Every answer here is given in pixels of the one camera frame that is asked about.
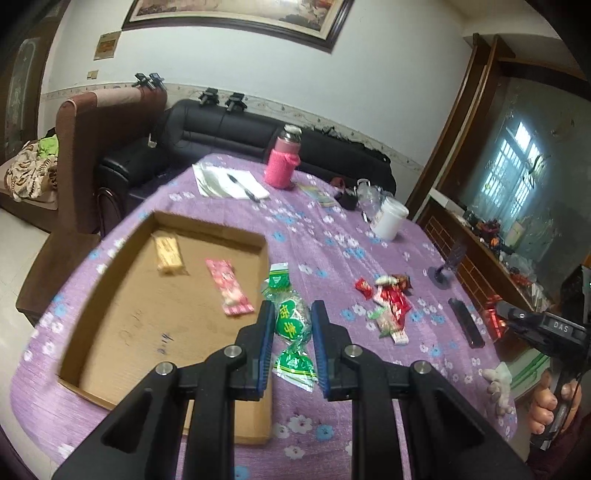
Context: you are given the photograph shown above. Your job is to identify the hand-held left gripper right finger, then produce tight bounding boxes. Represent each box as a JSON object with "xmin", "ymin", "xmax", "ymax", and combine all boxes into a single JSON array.
[{"xmin": 311, "ymin": 300, "xmax": 532, "ymax": 480}]

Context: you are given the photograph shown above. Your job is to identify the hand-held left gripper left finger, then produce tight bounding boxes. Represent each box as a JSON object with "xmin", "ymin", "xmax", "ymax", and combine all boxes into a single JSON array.
[{"xmin": 51, "ymin": 300, "xmax": 276, "ymax": 480}]

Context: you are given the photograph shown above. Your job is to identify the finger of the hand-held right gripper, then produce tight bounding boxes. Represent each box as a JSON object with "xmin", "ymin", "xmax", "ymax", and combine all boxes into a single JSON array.
[
  {"xmin": 497, "ymin": 301, "xmax": 548, "ymax": 326},
  {"xmin": 504, "ymin": 322, "xmax": 557, "ymax": 358}
]

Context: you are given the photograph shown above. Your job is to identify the shiny dark red snack packet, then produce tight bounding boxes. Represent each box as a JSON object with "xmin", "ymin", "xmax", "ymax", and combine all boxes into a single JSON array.
[{"xmin": 482, "ymin": 295, "xmax": 509, "ymax": 340}]

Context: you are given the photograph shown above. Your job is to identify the green twisted candy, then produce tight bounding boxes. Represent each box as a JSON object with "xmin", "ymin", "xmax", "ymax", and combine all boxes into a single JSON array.
[{"xmin": 261, "ymin": 263, "xmax": 319, "ymax": 393}]

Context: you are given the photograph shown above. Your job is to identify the pink snack packet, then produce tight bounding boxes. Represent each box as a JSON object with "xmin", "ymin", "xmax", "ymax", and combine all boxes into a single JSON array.
[{"xmin": 205, "ymin": 258, "xmax": 254, "ymax": 317}]

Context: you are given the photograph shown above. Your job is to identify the white striped snack packet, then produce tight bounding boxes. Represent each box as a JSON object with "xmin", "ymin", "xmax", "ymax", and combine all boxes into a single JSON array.
[{"xmin": 383, "ymin": 323, "xmax": 409, "ymax": 346}]

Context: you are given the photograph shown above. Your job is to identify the shallow cardboard box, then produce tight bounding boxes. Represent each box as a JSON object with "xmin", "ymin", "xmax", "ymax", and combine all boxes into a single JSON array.
[{"xmin": 55, "ymin": 210, "xmax": 273, "ymax": 446}]

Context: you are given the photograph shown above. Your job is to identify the yellow snack packet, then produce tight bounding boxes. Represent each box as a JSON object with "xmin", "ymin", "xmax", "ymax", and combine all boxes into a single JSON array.
[{"xmin": 152, "ymin": 233, "xmax": 188, "ymax": 277}]

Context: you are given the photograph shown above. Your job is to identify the person's right forearm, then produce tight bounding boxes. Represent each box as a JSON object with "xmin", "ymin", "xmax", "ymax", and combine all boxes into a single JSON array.
[{"xmin": 526, "ymin": 406, "xmax": 591, "ymax": 480}]

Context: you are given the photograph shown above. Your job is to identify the person's right hand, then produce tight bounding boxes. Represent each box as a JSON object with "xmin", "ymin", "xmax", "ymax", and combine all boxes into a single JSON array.
[{"xmin": 529, "ymin": 369, "xmax": 583, "ymax": 437}]

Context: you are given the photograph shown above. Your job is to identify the black remote control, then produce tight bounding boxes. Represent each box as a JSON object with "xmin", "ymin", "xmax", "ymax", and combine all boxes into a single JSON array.
[{"xmin": 448, "ymin": 298, "xmax": 485, "ymax": 349}]

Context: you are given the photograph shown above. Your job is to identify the white crumpled glove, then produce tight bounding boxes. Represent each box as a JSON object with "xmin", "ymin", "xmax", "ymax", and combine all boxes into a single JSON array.
[{"xmin": 485, "ymin": 362, "xmax": 515, "ymax": 416}]

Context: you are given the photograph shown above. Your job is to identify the green white snack packet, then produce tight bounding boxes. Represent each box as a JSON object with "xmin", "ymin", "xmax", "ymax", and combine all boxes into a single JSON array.
[{"xmin": 367, "ymin": 307, "xmax": 393, "ymax": 337}]

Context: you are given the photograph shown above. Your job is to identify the red black toy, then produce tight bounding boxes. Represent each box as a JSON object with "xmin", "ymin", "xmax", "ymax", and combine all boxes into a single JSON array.
[{"xmin": 475, "ymin": 217, "xmax": 509, "ymax": 250}]

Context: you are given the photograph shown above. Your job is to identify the purple floral tablecloth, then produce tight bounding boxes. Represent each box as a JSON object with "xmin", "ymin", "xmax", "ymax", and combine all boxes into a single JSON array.
[{"xmin": 9, "ymin": 154, "xmax": 518, "ymax": 480}]

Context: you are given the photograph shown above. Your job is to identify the white box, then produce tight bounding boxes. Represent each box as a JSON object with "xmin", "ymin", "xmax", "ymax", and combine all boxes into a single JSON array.
[{"xmin": 429, "ymin": 189, "xmax": 462, "ymax": 214}]

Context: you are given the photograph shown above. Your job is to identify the white plastic jar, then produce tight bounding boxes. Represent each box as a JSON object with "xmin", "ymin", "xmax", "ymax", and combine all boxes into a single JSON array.
[{"xmin": 370, "ymin": 196, "xmax": 410, "ymax": 241}]

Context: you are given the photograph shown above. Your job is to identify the black pouch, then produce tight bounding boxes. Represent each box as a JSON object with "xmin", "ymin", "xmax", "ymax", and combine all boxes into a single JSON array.
[{"xmin": 332, "ymin": 180, "xmax": 358, "ymax": 210}]

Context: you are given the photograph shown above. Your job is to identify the green printed booklet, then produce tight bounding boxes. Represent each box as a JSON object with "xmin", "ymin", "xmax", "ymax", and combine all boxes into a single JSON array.
[{"xmin": 295, "ymin": 182, "xmax": 340, "ymax": 208}]

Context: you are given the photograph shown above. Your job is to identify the clear glass jar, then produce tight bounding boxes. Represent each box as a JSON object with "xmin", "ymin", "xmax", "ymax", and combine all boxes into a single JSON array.
[{"xmin": 355, "ymin": 179, "xmax": 384, "ymax": 222}]

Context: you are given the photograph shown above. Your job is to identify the black pen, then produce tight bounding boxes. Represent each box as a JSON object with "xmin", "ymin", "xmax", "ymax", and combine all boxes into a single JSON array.
[{"xmin": 226, "ymin": 174, "xmax": 260, "ymax": 202}]

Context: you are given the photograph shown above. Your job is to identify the white paper sheets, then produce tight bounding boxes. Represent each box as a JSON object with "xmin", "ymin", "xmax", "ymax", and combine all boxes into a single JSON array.
[{"xmin": 191, "ymin": 162, "xmax": 271, "ymax": 200}]

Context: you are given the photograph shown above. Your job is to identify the wooden mirror cabinet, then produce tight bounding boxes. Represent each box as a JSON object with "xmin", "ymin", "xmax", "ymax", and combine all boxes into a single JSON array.
[{"xmin": 406, "ymin": 32, "xmax": 591, "ymax": 370}]

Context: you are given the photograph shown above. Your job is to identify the bottle with pink knitted sleeve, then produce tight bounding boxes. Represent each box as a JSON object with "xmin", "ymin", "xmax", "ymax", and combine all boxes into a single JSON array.
[{"xmin": 264, "ymin": 124, "xmax": 303, "ymax": 189}]

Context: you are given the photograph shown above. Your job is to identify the black leather sofa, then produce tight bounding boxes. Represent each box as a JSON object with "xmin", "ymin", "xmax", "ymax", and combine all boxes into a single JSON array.
[{"xmin": 95, "ymin": 98, "xmax": 398, "ymax": 217}]

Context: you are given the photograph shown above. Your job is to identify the brown armchair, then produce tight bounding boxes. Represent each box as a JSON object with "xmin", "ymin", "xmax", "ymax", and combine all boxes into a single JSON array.
[{"xmin": 16, "ymin": 87, "xmax": 168, "ymax": 324}]

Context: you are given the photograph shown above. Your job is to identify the patterned beige blanket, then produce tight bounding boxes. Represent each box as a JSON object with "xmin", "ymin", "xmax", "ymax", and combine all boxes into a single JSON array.
[{"xmin": 7, "ymin": 138, "xmax": 61, "ymax": 201}]

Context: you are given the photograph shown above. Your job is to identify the wooden glass door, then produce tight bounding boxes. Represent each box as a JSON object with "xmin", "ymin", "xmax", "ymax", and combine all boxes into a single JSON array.
[{"xmin": 0, "ymin": 0, "xmax": 70, "ymax": 164}]

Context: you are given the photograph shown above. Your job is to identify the framed wall painting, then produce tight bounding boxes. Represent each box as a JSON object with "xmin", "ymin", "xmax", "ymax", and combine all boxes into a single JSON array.
[{"xmin": 121, "ymin": 0, "xmax": 355, "ymax": 54}]

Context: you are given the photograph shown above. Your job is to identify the yellow wall plaque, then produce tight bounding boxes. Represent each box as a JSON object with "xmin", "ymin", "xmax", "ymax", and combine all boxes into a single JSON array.
[{"xmin": 93, "ymin": 31, "xmax": 122, "ymax": 61}]

